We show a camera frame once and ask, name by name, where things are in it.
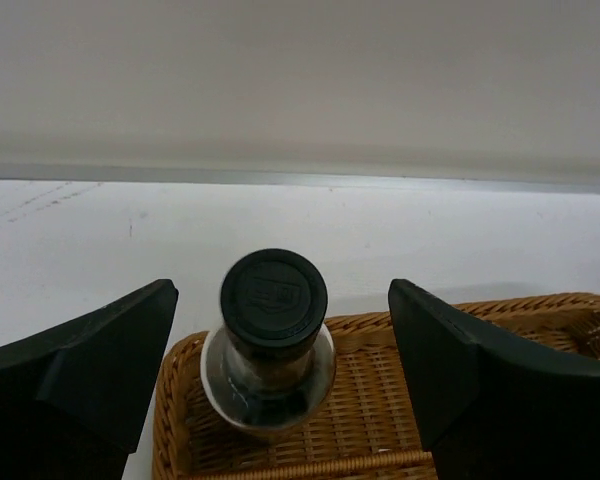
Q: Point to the brown wicker divided tray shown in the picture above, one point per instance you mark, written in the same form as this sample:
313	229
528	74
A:
366	428

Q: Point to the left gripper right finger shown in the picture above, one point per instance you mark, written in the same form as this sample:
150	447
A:
490	404

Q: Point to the dark sauce bottle black cap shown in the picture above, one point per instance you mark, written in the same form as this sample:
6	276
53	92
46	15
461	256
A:
271	364

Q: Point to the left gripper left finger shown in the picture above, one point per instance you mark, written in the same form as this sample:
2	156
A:
74	398

